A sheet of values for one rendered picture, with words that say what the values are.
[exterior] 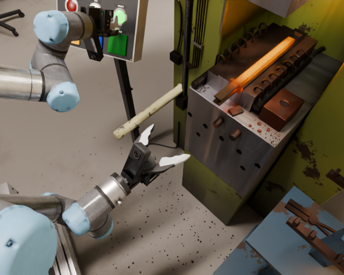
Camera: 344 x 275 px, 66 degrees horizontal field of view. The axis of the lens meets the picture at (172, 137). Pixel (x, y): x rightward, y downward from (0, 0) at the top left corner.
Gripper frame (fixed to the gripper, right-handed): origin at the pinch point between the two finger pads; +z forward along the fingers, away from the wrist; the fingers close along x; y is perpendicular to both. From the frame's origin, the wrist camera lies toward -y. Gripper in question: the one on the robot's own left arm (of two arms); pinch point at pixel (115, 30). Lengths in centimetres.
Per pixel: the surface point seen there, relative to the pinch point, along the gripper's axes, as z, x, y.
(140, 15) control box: 4.2, -7.0, 6.4
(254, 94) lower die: -2, -53, -9
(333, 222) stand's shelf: -4, -93, -47
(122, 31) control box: 2.7, -1.5, -0.1
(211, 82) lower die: 6.1, -37.2, -11.0
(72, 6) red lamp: 2.3, 19.5, 4.4
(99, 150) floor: 55, 35, -91
